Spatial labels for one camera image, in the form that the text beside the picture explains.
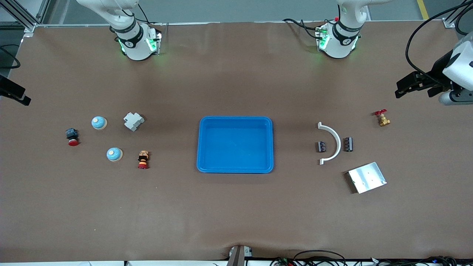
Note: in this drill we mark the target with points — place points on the blue bell with cream button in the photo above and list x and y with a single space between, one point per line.
114 155
99 123

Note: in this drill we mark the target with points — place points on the grey plastic terminal block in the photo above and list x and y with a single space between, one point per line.
133 122

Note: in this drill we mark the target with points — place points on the red mushroom button black body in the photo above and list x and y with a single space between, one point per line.
72 133

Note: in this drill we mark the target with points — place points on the brown table mat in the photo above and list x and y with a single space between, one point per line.
236 207

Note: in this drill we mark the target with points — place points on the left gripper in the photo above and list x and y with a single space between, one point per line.
438 69

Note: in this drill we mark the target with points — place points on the grey metal clamp bracket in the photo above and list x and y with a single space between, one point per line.
238 256

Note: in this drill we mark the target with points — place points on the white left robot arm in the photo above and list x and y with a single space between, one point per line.
342 46

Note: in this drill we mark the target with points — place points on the white curved plastic bracket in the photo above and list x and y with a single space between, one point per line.
339 143

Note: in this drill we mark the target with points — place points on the blue plastic tray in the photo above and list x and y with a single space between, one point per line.
235 147

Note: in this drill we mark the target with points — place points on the aluminium frame profile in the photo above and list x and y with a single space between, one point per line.
29 26
449 23

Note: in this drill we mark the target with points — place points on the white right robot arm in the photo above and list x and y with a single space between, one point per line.
135 48

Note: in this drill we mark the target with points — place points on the silver metal plate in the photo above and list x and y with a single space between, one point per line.
367 178

